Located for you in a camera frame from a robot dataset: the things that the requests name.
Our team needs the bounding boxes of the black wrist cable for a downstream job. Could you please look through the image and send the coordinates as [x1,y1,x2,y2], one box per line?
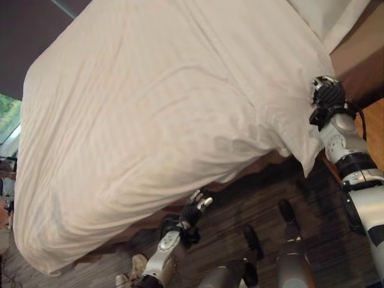
[347,101,369,142]

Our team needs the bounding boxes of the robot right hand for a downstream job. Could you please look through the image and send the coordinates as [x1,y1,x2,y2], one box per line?
[308,75,348,112]

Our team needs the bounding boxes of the silver robot right leg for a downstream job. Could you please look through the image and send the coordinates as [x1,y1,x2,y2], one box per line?
[275,199,316,288]

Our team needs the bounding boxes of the glass window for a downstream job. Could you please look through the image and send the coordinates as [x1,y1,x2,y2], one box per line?
[0,92,23,152]

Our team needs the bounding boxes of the white bed duvet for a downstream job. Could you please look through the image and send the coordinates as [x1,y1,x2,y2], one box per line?
[13,0,334,277]

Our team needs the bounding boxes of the orange wooden nightstand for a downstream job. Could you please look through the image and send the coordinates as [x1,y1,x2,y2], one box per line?
[355,98,384,172]

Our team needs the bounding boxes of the silver robot leg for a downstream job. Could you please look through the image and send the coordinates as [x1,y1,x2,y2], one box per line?
[200,224,265,288]
[275,199,316,288]

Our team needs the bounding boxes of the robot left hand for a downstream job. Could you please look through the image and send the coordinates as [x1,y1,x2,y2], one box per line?
[179,189,214,228]

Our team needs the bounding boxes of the silver robot left leg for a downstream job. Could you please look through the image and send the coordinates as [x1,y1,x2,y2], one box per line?
[200,224,265,288]

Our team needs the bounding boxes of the brown wooden headboard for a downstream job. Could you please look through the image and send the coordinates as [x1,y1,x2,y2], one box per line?
[329,0,384,109]

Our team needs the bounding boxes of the white pillow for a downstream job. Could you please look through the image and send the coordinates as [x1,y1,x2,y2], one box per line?
[287,0,362,53]

